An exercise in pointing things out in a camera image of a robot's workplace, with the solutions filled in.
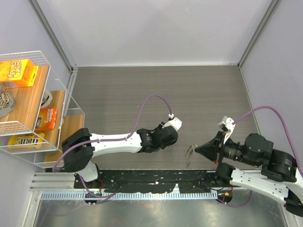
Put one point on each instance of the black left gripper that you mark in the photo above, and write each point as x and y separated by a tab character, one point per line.
159	127

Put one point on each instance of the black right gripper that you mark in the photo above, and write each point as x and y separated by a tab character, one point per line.
213	150

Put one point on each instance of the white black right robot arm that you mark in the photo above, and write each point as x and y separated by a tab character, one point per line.
281	179

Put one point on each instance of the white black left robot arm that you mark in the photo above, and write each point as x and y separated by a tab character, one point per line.
82	146

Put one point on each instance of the orange razor package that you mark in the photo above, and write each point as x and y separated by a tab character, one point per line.
46	119

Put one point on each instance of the white bottle on shelf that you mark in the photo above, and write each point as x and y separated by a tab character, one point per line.
46	99

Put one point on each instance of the yellow candy box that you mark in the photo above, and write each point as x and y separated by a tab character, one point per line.
26	141

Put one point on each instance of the orange yellow snack box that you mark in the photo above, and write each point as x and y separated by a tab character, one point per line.
18	73

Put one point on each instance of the grey cartoon pouch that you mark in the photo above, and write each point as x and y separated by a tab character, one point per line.
7	102

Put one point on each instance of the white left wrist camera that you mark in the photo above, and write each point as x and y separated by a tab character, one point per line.
173	121

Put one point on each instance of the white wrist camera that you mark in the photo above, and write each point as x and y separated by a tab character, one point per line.
173	121
227	126

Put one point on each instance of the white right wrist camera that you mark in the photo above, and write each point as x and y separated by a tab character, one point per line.
227	126

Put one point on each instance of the slotted cable duct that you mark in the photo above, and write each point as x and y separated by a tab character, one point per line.
82	195

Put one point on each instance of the white wire shelf rack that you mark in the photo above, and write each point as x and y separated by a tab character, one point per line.
22	119

